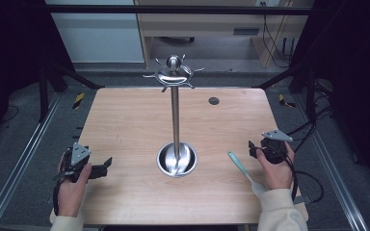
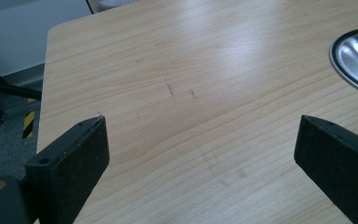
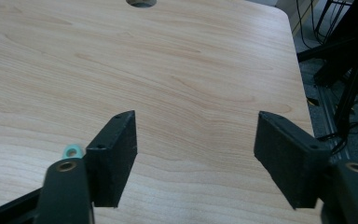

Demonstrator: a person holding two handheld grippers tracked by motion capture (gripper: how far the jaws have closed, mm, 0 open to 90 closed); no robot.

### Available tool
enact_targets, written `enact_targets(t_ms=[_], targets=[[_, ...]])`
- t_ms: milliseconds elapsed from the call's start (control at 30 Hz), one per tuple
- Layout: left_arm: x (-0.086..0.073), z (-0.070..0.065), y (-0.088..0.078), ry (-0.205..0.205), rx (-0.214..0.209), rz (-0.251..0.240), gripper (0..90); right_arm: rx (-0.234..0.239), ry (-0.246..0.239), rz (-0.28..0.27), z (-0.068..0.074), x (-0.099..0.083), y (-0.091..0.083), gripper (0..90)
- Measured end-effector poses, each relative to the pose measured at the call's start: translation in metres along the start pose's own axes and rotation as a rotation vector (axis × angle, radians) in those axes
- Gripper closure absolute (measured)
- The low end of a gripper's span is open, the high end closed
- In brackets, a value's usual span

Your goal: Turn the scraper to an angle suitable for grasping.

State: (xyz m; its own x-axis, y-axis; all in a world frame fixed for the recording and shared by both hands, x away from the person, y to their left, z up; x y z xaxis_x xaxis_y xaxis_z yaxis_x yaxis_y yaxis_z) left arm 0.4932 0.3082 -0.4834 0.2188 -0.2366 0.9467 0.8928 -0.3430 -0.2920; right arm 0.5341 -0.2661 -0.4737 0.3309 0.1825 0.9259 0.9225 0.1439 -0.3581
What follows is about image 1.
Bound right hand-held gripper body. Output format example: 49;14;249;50
258;129;294;166

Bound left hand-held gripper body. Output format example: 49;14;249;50
57;141;93;183

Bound teal handled white spatula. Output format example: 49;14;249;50
226;150;268;199

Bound steel utensil rack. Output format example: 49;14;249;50
142;54;206;178

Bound person's right hand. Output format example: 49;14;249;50
255;141;297;192

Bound person's left hand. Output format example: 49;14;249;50
57;161;93;218

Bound yellow black striped tape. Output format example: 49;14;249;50
277;93;297;109
72;92;87;111

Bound black metal stand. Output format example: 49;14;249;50
252;63;320;123
38;62;106;123

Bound dark curtain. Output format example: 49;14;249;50
291;0;370;196
0;0;75;152

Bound white cabinet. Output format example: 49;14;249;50
44;0;145;64

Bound light wooden desk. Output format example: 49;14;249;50
134;0;314;69

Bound black metal crossbar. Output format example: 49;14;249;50
43;5;314;15

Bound black floor cables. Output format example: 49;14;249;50
284;78;335;154

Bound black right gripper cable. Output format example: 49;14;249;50
282;153;325;205

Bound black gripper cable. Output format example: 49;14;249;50
282;153;325;205
52;178;63;217

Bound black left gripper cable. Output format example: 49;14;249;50
52;178;63;217

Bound aluminium floor rail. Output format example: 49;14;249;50
294;94;370;231
0;94;64;231

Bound black hanging cables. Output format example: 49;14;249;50
260;1;292;69

